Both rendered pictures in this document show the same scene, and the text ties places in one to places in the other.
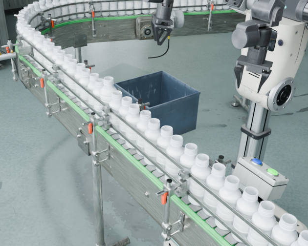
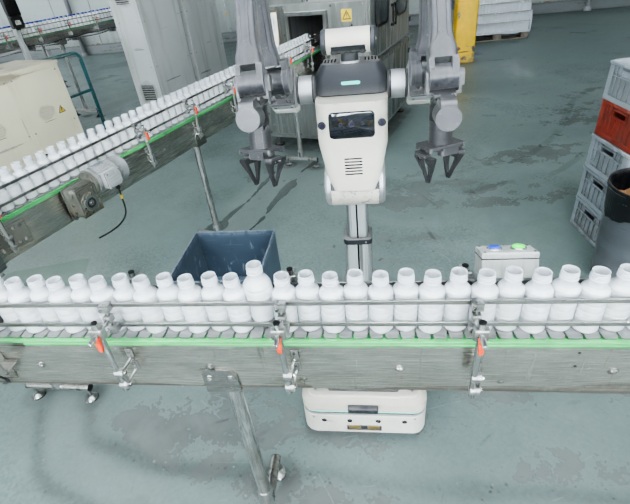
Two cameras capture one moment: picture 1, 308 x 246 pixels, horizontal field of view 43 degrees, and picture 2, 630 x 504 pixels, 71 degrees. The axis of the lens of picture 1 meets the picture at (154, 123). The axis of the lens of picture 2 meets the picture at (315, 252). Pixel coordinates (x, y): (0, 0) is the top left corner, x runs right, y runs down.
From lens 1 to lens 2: 90 cm
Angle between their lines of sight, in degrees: 36
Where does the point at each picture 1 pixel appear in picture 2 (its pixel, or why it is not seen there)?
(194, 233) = (503, 361)
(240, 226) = (569, 313)
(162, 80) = (200, 245)
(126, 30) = (54, 216)
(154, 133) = (388, 289)
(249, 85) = (350, 188)
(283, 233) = not seen: outside the picture
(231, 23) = (171, 147)
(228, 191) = (546, 287)
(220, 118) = not seen: hidden behind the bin
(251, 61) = (445, 143)
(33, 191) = not seen: outside the picture
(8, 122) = not seen: outside the picture
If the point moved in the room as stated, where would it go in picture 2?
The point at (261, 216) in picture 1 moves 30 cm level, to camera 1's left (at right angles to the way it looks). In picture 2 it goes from (603, 284) to (552, 370)
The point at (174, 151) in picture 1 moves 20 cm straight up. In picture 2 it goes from (438, 290) to (444, 214)
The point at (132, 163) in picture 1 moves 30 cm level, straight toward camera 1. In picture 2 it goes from (363, 346) to (483, 406)
